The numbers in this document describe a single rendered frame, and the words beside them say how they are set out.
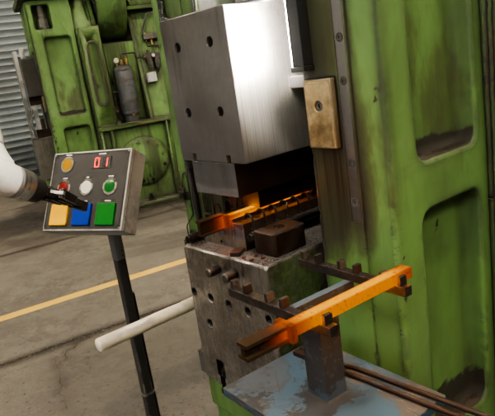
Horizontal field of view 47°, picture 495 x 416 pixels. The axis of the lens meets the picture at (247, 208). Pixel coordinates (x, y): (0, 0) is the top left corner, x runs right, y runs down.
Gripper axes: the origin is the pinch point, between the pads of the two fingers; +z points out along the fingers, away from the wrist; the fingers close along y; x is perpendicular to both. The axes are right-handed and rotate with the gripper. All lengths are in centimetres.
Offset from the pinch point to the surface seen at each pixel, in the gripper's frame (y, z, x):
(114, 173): 1.1, 13.2, 13.6
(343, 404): 88, -7, -47
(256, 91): 61, -6, 27
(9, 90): -572, 426, 293
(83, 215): -8.6, 12.5, -0.7
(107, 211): 1.2, 12.5, 0.6
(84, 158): -12.8, 13.2, 19.9
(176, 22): 39, -14, 47
